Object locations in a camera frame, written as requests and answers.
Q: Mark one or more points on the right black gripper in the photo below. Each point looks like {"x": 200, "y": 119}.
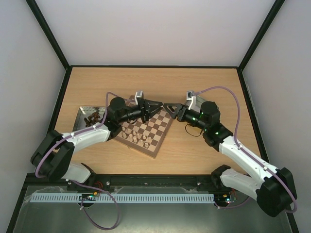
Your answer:
{"x": 181, "y": 113}

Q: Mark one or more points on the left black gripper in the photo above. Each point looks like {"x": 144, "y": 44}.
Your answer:
{"x": 145, "y": 109}

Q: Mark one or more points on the gold tin tray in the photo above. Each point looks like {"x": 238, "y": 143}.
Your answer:
{"x": 199, "y": 100}

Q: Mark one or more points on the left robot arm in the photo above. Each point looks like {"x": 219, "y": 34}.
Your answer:
{"x": 52, "y": 159}

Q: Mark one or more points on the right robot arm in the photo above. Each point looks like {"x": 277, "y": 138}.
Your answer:
{"x": 272, "y": 188}

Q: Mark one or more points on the wooden chess board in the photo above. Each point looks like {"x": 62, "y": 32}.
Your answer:
{"x": 156, "y": 128}

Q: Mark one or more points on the dark brown chess pieces pile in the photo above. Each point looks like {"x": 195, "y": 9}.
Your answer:
{"x": 92, "y": 119}

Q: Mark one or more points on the pink tin tray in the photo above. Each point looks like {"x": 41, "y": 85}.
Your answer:
{"x": 79, "y": 124}

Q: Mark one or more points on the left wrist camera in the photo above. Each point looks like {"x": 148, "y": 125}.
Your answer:
{"x": 139, "y": 98}

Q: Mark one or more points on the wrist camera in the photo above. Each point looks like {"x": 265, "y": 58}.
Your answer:
{"x": 139, "y": 98}
{"x": 191, "y": 100}

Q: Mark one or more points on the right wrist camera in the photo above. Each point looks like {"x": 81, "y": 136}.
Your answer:
{"x": 191, "y": 100}

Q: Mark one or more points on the black aluminium frame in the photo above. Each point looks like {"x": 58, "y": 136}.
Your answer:
{"x": 68, "y": 68}

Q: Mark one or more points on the light blue cable duct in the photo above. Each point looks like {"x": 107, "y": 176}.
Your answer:
{"x": 122, "y": 198}

